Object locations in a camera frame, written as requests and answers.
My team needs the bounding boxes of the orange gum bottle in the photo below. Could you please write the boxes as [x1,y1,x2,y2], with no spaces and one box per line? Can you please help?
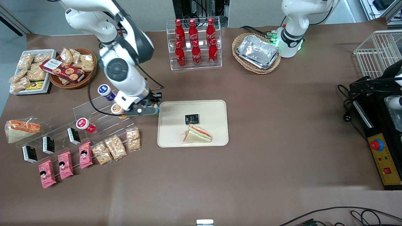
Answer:
[111,103,128,120]

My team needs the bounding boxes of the looped black floor cable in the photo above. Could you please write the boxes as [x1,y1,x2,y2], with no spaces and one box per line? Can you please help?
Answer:
[350,210,382,226]

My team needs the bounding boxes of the white plastic snack bin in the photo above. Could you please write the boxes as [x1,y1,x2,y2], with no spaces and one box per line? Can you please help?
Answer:
[9,49,57,95]

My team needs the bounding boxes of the dark background bar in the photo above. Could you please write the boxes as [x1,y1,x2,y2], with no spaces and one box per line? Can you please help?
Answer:
[0,5,32,37]

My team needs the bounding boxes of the black machine power cable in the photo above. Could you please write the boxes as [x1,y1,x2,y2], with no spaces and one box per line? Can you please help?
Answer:
[337,84,369,143]

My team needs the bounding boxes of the red cola bottle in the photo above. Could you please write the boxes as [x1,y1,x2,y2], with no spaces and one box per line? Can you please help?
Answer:
[175,41,186,68]
[209,38,218,66]
[175,19,186,47]
[206,18,217,44]
[188,19,199,47]
[192,40,202,66]

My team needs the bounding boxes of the wrapped triangle sandwich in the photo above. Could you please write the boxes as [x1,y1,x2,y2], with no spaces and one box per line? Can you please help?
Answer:
[4,117,43,144]

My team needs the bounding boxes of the blue gum bottle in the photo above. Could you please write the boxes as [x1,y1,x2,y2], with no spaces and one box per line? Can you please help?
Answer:
[98,84,116,101]

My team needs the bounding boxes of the red gum bottle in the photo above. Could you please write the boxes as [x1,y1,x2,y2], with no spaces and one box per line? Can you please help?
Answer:
[76,118,96,133]

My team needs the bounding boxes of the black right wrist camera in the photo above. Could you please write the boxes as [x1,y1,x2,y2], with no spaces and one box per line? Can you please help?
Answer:
[147,90,163,106]

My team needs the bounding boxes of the black background equipment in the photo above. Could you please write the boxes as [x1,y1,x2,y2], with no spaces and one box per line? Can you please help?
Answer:
[172,0,228,27]

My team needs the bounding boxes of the red cookie box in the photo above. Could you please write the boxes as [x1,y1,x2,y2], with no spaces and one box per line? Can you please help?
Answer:
[40,58,85,83]

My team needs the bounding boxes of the clear acrylic bottle rack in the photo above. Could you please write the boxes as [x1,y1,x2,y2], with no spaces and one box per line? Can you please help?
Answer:
[166,16,222,71]

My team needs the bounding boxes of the stacked foil containers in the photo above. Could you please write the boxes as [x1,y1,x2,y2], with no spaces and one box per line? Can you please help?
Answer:
[236,35,280,70]

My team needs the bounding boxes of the metal tray in machine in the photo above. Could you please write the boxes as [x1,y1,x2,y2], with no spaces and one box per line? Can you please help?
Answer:
[385,96,402,132]

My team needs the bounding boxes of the clear acrylic step display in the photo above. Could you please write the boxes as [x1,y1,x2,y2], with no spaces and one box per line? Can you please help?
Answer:
[16,89,139,165]

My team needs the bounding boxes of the grey background shelf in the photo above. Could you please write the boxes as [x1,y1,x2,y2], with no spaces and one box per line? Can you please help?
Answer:
[360,0,402,23]

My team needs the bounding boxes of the pink snack pack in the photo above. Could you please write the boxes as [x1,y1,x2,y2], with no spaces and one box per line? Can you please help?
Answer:
[38,160,57,189]
[57,151,74,180]
[79,142,93,169]

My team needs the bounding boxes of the unwrapped triangle sandwich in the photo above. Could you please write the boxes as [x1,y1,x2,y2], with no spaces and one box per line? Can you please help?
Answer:
[183,125,213,144]

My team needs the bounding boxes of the black sealing machine yellow panel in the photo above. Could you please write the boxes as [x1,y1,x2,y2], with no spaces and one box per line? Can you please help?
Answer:
[349,61,402,191]

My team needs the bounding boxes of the yellow snack pack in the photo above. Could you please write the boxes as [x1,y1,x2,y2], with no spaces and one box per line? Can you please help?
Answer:
[25,81,44,91]

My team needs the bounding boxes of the beige serving tray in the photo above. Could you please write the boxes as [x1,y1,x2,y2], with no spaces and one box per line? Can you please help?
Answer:
[157,100,229,148]

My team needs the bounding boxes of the white wire rack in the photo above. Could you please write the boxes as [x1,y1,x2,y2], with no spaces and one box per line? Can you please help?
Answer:
[353,30,402,79]

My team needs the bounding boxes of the wicker basket with snacks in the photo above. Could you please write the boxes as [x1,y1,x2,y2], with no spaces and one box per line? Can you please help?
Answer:
[49,48,98,90]

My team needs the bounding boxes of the long black floor cable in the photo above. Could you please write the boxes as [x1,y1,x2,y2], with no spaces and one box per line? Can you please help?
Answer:
[280,206,402,226]

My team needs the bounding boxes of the black arm base cables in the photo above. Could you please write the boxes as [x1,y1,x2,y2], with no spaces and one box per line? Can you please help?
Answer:
[241,16,285,40]

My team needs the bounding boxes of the wicker basket with foil containers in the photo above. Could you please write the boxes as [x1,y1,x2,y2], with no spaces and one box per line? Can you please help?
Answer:
[232,33,282,75]

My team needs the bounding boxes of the black white gum box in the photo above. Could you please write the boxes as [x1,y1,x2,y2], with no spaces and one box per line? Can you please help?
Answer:
[22,145,38,164]
[42,136,55,154]
[67,127,81,145]

